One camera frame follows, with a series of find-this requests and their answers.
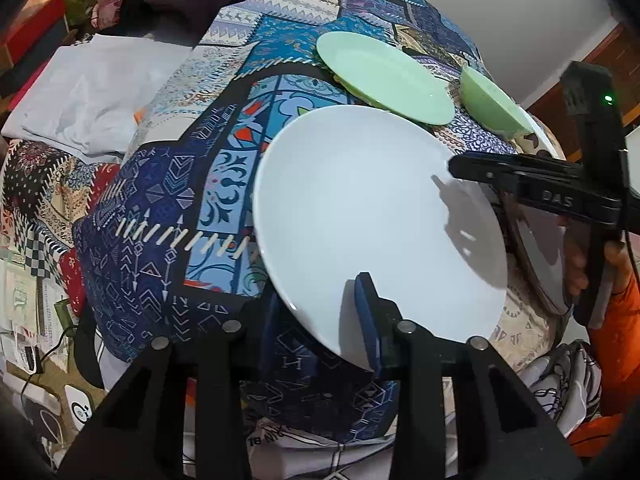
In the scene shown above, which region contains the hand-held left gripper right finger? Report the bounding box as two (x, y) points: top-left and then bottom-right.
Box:
(352, 271), (586, 480)

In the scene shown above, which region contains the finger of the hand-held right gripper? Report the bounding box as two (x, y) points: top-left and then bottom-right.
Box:
(448, 152), (623, 223)

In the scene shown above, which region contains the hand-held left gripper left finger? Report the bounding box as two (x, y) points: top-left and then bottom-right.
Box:
(57, 292), (316, 480)

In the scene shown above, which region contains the green bowl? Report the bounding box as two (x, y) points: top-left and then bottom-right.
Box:
(460, 64), (536, 140)

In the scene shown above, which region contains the large white plate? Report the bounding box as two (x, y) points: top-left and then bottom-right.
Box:
(252, 105), (509, 373)

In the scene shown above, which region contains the orange sleeved right forearm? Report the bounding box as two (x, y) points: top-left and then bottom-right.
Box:
(587, 265), (640, 421)

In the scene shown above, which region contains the person's right hand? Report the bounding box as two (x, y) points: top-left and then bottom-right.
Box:
(562, 225), (638, 306)

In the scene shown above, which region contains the white spotted bowl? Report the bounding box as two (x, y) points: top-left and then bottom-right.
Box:
(515, 115), (561, 162)

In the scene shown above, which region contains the grey plate with dark rim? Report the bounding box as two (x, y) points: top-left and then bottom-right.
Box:
(492, 195), (573, 317)

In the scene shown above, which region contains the brown wooden door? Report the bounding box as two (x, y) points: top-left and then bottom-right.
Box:
(527, 22), (640, 126)

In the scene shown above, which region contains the blue patchwork tablecloth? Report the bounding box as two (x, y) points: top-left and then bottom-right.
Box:
(72, 0), (566, 480)

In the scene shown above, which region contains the green plate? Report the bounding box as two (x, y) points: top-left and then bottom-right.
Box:
(316, 31), (456, 126)

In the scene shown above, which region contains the white black printed cloth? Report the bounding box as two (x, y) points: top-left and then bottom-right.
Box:
(520, 340), (603, 436)

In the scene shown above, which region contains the checked patterned bedsheet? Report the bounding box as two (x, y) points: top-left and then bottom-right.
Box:
(0, 137), (126, 361)

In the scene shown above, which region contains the folded white cloth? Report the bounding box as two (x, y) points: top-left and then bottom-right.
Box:
(0, 35), (193, 163)

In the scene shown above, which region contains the red box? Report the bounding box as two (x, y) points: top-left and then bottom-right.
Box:
(0, 0), (66, 68)

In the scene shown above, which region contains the black cable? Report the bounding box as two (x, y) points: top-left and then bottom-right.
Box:
(20, 300), (96, 376)

